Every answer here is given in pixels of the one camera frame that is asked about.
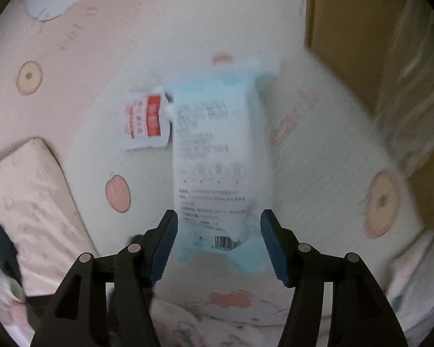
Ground blue white wipes pack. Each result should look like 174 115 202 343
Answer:
166 59 279 273

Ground dark teal cloth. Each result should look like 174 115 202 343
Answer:
0 224 22 286

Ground pink patterned pillow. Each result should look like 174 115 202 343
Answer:
0 139 98 296

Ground red white sachet packet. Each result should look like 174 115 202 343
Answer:
117 86 171 150

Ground pink Hello Kitty blanket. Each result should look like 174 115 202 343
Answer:
0 0 434 346

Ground brown cardboard box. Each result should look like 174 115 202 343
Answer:
305 0 434 230

